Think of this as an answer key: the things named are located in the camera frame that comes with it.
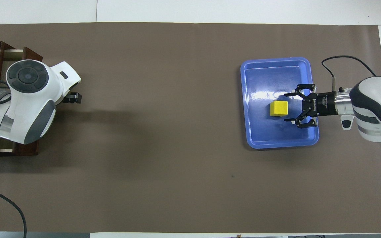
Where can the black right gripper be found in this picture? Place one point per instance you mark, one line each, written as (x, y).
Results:
(322, 104)

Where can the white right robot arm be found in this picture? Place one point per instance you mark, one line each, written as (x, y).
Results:
(372, 105)

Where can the brown table mat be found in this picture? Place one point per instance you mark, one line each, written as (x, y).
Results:
(160, 132)

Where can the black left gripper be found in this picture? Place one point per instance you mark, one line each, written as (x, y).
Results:
(64, 98)

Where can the yellow cube block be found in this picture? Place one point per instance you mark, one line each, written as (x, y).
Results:
(278, 108)

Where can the blue plastic tray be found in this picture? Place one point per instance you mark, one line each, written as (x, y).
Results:
(270, 76)

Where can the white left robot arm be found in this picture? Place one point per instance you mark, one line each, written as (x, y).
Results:
(28, 99)

